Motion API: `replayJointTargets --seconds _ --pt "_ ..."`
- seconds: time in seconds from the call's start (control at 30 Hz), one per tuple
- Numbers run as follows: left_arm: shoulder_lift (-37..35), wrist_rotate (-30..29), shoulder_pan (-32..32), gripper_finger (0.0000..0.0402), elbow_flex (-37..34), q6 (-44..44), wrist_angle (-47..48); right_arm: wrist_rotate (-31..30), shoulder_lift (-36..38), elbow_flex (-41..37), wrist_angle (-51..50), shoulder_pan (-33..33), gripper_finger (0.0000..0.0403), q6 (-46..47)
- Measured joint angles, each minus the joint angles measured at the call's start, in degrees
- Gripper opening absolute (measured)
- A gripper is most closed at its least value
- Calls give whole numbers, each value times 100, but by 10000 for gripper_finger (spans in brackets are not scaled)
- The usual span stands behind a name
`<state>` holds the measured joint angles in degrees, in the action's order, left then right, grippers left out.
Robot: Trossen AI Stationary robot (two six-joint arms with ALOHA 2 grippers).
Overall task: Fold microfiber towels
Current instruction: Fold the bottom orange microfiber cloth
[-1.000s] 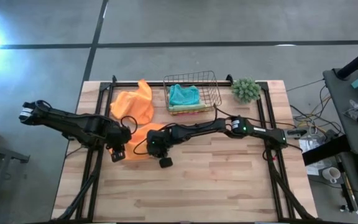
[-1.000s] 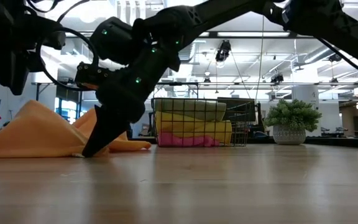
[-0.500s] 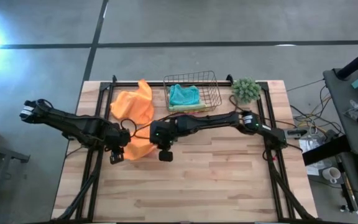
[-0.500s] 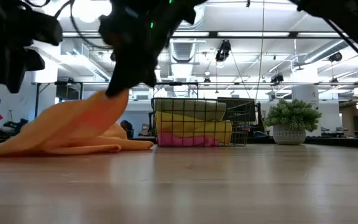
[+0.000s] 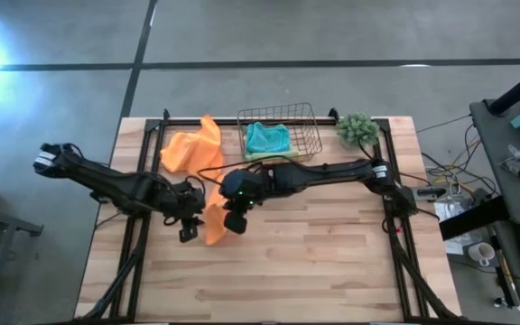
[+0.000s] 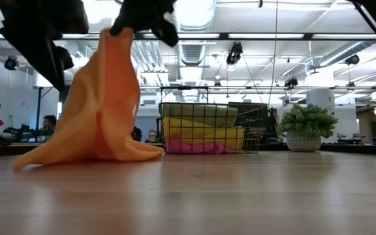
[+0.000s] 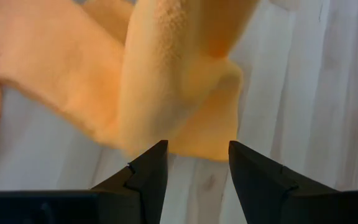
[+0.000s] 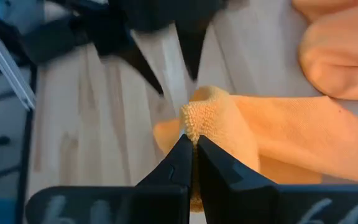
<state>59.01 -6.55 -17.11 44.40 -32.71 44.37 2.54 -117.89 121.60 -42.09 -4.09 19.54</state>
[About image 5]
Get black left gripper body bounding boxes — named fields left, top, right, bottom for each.
left=164, top=180, right=207, bottom=222

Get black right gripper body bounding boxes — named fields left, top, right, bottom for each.
left=221, top=169, right=270, bottom=213

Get orange microfiber towel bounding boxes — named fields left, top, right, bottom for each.
left=159, top=114, right=226, bottom=180
left=204, top=169, right=234, bottom=247

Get white mug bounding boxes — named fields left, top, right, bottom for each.
left=467, top=242, right=497, bottom=268

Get light green microfiber towel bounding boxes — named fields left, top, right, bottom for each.
left=244, top=146, right=302, bottom=163

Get wire basket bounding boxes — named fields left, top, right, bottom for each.
left=236, top=102, right=323, bottom=163

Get tangled floor cables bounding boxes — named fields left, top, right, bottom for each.
left=420, top=115, right=500, bottom=200

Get small artificial potted plant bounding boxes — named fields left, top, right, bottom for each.
left=335, top=111, right=381, bottom=148

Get grey side desk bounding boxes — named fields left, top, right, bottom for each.
left=469, top=92, right=520, bottom=325

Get black aluminium table frame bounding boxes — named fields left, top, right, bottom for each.
left=74, top=107, right=464, bottom=324

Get black desk crossbar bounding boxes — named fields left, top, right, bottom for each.
left=438, top=195, right=509, bottom=242

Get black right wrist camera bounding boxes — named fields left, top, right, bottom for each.
left=223, top=209, right=248, bottom=235

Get teal microfiber towel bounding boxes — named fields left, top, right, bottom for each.
left=245, top=121, right=292, bottom=154

